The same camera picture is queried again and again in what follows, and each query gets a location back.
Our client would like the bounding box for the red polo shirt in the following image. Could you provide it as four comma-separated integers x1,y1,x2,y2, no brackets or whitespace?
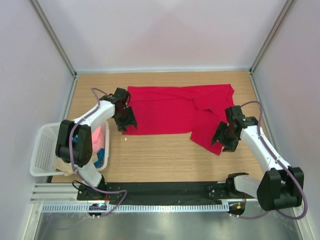
125,84,235,155

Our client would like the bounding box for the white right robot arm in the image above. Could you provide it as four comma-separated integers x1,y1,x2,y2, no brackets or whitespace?
211,105,306,212

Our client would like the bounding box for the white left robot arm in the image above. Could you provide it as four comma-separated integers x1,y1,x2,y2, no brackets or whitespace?
55,87,138,194

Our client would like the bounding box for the pink t shirt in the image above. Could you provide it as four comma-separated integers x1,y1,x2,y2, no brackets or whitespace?
91,126,105,154

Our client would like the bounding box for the blue t shirt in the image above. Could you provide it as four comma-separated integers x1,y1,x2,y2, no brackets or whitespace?
72,135,105,168

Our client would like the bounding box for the beige t shirt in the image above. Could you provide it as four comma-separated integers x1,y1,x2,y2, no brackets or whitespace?
53,153,98,177

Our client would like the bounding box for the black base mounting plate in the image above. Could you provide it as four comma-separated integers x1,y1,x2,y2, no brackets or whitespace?
76,181,258,206

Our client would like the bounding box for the white plastic laundry basket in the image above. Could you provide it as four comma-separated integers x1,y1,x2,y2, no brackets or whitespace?
29,120,111,178

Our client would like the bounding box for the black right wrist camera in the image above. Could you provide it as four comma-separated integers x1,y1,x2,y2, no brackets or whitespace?
225,105,245,123

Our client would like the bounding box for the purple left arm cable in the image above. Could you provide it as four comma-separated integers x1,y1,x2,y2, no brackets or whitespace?
68,87,128,223

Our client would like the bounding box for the white slotted cable duct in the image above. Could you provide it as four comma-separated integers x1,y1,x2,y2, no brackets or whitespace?
42,202,229,214

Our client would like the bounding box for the aluminium frame rail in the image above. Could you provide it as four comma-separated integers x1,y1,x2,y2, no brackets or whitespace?
29,181,306,202

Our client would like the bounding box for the right aluminium corner post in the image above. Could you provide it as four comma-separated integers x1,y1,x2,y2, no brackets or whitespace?
248,0,298,75

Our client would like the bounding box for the aluminium corner post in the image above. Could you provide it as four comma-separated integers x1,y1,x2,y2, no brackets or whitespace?
29,0,78,76
248,0,298,75

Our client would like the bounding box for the left aluminium corner post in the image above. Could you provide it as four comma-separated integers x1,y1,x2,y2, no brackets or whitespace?
29,0,78,76

